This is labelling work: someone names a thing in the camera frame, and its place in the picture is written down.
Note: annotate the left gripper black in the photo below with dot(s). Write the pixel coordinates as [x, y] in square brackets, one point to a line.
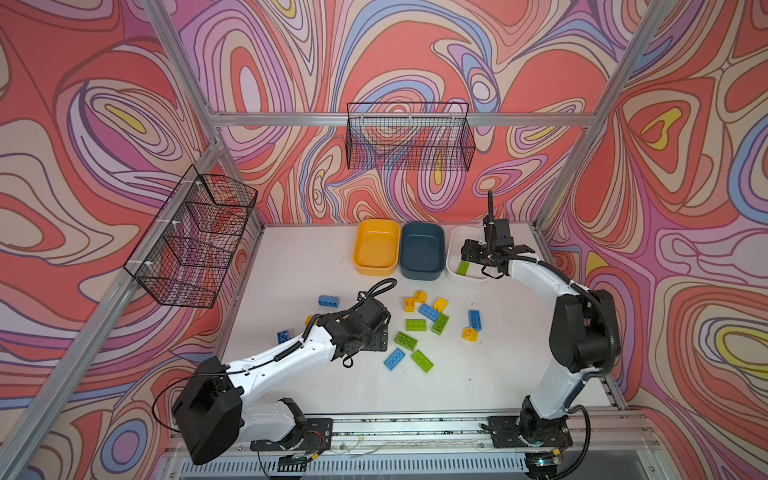
[380, 339]

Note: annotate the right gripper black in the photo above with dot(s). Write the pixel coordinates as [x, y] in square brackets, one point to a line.
[469, 251]

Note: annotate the green lego brick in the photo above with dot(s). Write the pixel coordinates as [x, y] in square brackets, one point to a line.
[462, 267]
[439, 324]
[416, 325]
[406, 341]

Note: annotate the green lego brick lowest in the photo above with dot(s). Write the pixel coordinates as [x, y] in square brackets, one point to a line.
[422, 361]

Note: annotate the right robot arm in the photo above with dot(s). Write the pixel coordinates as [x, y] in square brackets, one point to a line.
[584, 338]

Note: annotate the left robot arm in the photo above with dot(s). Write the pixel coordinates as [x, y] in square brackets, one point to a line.
[219, 406]

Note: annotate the white plastic bin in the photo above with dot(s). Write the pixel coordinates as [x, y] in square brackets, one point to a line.
[457, 240]

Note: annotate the yellow lego cube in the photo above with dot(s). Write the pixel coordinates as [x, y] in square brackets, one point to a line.
[439, 305]
[420, 296]

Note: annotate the dark teal plastic bin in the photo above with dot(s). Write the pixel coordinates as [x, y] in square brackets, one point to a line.
[422, 251]

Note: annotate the yellow lego cube right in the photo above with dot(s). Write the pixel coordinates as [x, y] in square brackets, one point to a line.
[439, 305]

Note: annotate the small blue lego brick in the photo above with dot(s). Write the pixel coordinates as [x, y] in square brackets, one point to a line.
[283, 336]

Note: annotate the yellow plastic bin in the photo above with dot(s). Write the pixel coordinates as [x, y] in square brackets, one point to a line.
[377, 247]

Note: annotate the yellow lego brick right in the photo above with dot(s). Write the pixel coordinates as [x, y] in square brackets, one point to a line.
[469, 334]

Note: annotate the black wire basket back wall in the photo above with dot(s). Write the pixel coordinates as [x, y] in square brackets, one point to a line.
[412, 136]

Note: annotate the black wire basket wall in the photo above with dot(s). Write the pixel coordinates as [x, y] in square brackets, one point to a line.
[412, 136]
[200, 228]

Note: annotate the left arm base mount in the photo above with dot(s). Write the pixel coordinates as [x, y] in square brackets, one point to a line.
[310, 436]

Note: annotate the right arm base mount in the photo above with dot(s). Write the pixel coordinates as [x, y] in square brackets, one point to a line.
[528, 431]

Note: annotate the black wire basket left wall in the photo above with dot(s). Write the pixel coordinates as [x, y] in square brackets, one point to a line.
[200, 228]

